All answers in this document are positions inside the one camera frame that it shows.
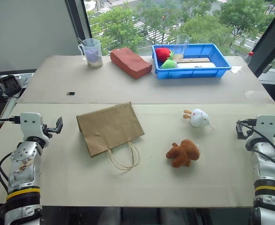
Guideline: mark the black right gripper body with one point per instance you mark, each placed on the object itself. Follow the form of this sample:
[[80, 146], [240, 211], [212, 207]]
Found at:
[[249, 134]]

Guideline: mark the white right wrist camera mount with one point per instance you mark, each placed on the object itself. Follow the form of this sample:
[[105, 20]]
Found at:
[[267, 126]]

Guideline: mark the white side desk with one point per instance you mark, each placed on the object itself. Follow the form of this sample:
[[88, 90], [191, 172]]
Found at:
[[26, 80]]

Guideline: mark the green plush toy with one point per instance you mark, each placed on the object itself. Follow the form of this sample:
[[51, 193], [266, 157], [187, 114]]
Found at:
[[168, 64]]

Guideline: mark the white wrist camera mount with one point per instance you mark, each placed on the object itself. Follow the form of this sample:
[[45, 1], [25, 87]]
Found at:
[[267, 126], [30, 124]]

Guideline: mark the clear plastic measuring cup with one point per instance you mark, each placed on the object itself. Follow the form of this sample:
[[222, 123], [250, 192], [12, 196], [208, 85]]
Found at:
[[94, 59]]

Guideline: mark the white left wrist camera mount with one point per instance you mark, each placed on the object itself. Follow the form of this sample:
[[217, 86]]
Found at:
[[30, 124]]

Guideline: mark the small black usb dongle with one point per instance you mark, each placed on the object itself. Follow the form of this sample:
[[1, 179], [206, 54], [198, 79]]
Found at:
[[71, 93]]

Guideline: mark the brown plush toy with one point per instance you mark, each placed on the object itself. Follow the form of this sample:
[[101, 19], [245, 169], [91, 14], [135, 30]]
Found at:
[[184, 152]]

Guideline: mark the red brick block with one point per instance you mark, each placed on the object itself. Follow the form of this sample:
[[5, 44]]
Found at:
[[130, 62]]

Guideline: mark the red plush strawberry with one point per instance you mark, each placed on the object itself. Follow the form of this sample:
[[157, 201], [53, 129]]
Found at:
[[162, 54]]

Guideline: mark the purple piece in measuring cup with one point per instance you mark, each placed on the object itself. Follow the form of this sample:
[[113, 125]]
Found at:
[[92, 53]]

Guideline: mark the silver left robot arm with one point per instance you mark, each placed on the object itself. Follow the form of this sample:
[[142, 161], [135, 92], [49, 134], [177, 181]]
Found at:
[[22, 168]]

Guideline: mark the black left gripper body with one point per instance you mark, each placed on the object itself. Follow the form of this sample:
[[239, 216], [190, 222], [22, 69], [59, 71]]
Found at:
[[48, 129]]

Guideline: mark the clear drinking glass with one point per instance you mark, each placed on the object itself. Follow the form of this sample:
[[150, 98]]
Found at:
[[182, 47]]

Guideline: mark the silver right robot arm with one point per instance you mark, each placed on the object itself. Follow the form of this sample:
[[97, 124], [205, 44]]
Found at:
[[267, 168]]

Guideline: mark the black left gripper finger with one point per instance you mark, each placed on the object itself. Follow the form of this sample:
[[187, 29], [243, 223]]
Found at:
[[58, 130], [60, 122]]

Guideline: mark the blue plastic bin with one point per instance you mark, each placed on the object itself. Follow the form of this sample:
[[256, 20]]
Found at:
[[188, 73]]

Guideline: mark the white bottle with red cap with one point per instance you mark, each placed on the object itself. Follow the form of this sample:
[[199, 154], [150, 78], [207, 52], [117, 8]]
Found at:
[[249, 57]]

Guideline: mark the black window frame post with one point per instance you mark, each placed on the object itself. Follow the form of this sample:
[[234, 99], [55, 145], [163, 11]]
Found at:
[[77, 25], [272, 39]]

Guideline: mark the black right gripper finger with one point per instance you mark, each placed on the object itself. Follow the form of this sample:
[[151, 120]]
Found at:
[[240, 135], [239, 127]]

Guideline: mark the wooden strip with holes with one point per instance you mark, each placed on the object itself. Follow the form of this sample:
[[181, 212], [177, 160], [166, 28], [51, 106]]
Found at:
[[195, 60]]

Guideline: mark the white plush bunny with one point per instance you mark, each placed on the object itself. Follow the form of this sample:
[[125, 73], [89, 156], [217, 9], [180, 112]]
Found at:
[[199, 118]]

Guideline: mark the black box device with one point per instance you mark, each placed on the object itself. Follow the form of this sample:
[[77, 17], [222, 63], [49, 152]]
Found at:
[[9, 85]]

